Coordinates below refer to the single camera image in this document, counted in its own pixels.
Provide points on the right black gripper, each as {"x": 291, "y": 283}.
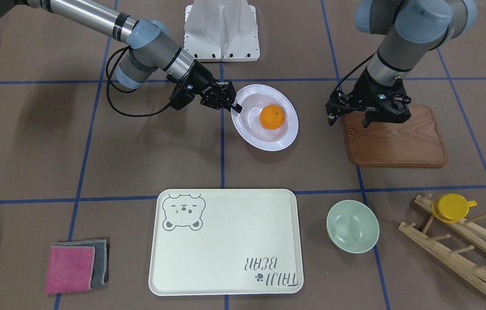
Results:
{"x": 200, "y": 79}

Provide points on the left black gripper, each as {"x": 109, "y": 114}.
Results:
{"x": 363, "y": 91}

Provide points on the white round plate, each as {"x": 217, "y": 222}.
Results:
{"x": 253, "y": 99}

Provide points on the orange fruit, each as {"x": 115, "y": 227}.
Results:
{"x": 272, "y": 117}

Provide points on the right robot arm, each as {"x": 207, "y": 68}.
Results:
{"x": 148, "y": 48}

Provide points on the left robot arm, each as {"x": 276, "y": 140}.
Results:
{"x": 411, "y": 28}

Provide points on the cream bear tray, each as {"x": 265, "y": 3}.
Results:
{"x": 226, "y": 242}

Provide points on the wooden cutting board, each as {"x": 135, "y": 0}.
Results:
{"x": 414, "y": 143}

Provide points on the green bowl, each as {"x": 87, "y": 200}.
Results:
{"x": 352, "y": 226}

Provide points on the yellow mug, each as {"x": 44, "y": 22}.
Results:
{"x": 451, "y": 207}

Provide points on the wooden drying rack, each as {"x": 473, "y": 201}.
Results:
{"x": 468, "y": 262}

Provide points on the grey folded cloth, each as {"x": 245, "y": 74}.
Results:
{"x": 100, "y": 261}

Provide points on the pink folded cloth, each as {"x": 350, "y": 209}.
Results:
{"x": 70, "y": 269}

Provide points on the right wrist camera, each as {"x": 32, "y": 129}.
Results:
{"x": 181, "y": 97}

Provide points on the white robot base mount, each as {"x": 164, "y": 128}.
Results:
{"x": 221, "y": 31}

